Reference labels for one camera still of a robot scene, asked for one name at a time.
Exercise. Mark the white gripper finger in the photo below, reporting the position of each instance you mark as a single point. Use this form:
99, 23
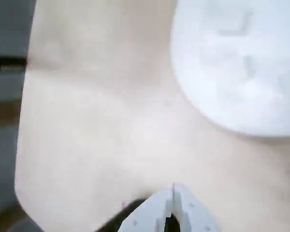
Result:
147, 212
193, 215

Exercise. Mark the white paper plate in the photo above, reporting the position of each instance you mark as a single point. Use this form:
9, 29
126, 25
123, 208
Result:
207, 72

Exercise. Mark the small pink sticker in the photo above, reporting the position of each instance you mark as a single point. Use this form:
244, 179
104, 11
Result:
123, 204

